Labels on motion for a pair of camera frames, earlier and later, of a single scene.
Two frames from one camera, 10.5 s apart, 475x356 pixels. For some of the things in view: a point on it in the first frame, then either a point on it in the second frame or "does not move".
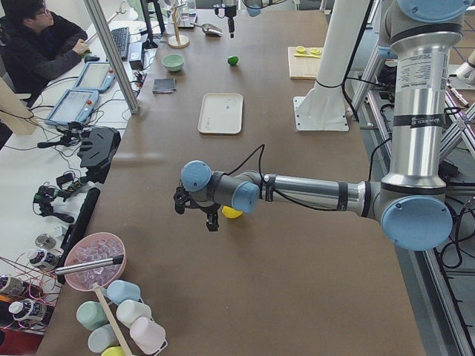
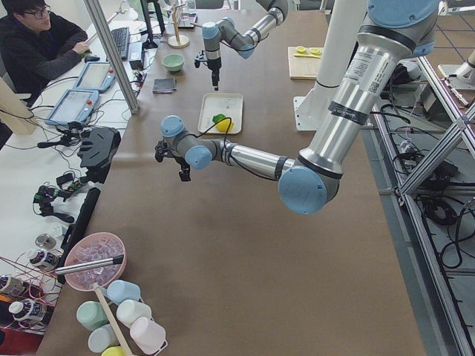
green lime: [232, 60] -> [217, 117]
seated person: [36, 44] does not move
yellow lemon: [230, 213] -> [225, 125]
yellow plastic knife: [306, 55] does not move
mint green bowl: [174, 62] does not move
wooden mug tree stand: [177, 41] does not move
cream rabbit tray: [220, 113] does not move
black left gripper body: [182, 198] -> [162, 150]
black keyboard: [121, 37] does not move
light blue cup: [119, 291] does not move
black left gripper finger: [212, 221] -> [185, 173]
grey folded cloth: [164, 85] does not move
